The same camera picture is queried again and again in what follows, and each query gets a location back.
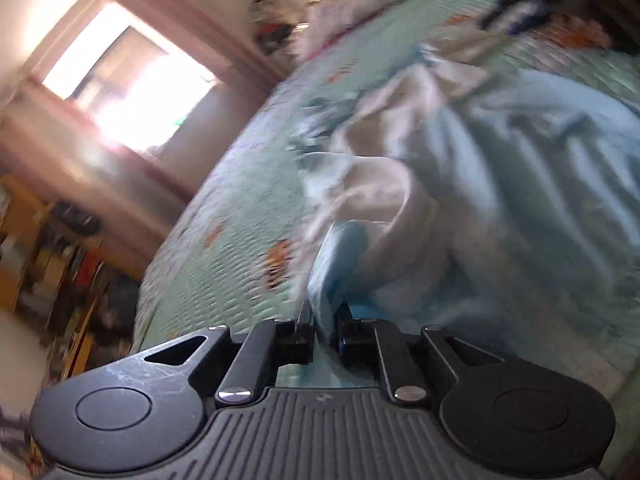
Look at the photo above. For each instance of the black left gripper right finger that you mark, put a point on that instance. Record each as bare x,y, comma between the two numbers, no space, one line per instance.
405,367

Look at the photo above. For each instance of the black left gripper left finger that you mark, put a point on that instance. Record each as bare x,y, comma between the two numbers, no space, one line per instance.
239,368

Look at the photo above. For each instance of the light blue white garment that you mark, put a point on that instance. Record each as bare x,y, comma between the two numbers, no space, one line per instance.
502,204

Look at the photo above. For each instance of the green quilted bedspread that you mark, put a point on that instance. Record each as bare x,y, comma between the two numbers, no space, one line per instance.
229,259

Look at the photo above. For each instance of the orange wooden bookshelf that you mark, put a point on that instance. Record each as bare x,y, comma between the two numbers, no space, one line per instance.
75,292

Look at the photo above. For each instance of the black bag on shelf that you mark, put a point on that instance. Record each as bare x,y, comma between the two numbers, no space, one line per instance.
80,221

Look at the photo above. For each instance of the pink window curtain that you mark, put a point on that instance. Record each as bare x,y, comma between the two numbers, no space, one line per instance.
123,107

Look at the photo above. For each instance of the dark blue cloth item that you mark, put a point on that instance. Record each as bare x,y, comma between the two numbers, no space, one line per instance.
516,16

